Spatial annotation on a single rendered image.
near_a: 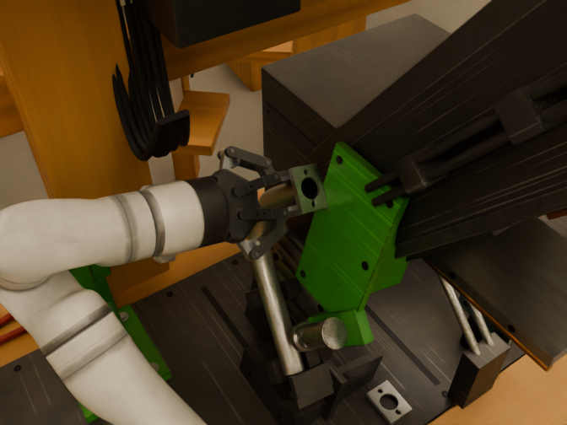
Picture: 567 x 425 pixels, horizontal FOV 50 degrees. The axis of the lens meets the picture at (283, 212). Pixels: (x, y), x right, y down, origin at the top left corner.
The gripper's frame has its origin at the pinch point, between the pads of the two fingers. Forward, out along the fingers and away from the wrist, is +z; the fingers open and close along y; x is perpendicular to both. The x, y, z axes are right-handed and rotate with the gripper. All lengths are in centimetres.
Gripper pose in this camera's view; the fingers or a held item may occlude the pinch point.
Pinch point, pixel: (292, 192)
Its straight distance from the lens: 73.5
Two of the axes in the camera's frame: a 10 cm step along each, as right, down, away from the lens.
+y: -2.3, -9.7, 0.1
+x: -5.4, 1.4, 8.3
